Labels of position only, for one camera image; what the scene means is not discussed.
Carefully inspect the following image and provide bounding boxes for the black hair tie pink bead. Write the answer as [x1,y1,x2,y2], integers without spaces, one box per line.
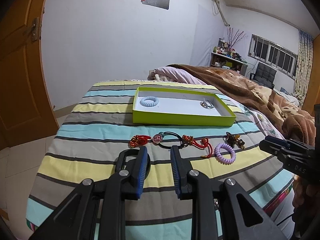
[152,131,187,149]

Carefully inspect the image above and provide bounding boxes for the brown plush blanket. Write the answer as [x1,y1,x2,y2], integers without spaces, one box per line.
[166,64,315,147]

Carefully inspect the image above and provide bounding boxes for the barred window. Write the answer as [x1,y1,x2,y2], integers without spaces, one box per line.
[247,34,299,79]

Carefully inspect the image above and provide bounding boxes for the purple flower branches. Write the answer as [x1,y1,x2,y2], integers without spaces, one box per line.
[226,27,245,53]

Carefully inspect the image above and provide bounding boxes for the red cord knot charm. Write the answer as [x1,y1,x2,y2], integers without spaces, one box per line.
[181,134,213,160]

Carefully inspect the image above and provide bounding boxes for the striped bed cloth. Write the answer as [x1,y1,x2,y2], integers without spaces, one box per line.
[25,80,295,232]

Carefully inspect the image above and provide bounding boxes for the colourful plaid cloth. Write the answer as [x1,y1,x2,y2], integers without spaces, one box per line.
[262,182,294,210]

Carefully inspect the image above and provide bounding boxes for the light blue spiral hair tie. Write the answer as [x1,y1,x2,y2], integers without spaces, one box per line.
[139,96,160,108]

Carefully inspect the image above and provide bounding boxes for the floral curtain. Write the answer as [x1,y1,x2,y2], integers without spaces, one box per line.
[294,29,314,108]

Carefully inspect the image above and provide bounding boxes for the black chair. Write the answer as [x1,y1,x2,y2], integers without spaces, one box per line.
[250,62,277,89]

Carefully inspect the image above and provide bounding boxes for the purple spiral hair tie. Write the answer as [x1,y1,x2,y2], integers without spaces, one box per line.
[214,142,237,165]

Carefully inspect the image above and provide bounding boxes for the wooden shelf desk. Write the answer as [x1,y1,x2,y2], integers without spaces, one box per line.
[209,52,248,75]

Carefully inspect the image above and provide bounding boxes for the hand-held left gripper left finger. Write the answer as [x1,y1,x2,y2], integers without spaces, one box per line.
[30,146,150,240]

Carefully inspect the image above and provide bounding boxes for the white wall pipe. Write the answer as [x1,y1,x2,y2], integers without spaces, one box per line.
[211,0,230,27]

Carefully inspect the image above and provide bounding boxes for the metal door latch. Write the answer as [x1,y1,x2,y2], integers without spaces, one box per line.
[24,17,42,42]

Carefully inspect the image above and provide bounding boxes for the silver hair tie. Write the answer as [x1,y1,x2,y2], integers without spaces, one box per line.
[199,99,215,110]

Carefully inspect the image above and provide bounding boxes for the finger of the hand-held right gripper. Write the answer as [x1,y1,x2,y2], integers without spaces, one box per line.
[259,141,291,166]
[265,135,313,152]

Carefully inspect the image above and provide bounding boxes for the orange wooden door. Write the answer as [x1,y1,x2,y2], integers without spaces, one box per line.
[0,0,60,153]

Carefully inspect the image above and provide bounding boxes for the pink floral quilt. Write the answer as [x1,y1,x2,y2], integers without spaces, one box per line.
[148,66,285,140]

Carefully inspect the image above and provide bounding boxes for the green cardboard box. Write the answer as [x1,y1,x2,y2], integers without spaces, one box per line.
[132,86,237,127]

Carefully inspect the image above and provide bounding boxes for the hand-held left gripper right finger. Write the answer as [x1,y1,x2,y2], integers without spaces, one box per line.
[170,145,288,240]

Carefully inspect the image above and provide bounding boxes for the group of bottles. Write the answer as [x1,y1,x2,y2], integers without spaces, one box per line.
[214,38,240,58]

